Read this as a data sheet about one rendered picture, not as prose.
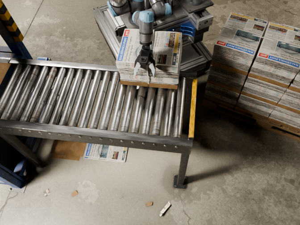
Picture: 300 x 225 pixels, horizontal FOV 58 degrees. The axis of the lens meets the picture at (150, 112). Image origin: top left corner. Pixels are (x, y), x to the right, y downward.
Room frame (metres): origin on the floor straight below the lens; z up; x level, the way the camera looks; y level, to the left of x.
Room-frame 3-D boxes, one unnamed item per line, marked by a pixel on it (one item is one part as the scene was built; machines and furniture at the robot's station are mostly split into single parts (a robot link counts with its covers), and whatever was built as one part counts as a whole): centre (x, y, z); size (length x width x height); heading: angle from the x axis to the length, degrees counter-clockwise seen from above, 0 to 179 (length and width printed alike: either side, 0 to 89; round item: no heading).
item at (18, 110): (1.12, 0.82, 0.77); 0.47 x 0.05 x 0.05; 168
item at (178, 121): (0.89, -0.19, 0.77); 0.47 x 0.05 x 0.05; 168
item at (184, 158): (0.64, -0.20, 0.34); 0.06 x 0.06 x 0.68; 78
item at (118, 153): (1.03, 0.41, 0.01); 0.37 x 0.28 x 0.01; 78
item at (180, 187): (0.64, -0.20, 0.01); 0.14 x 0.13 x 0.01; 168
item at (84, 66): (1.26, 0.32, 0.74); 1.34 x 0.05 x 0.12; 78
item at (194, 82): (0.86, -0.27, 0.81); 0.43 x 0.03 x 0.02; 168
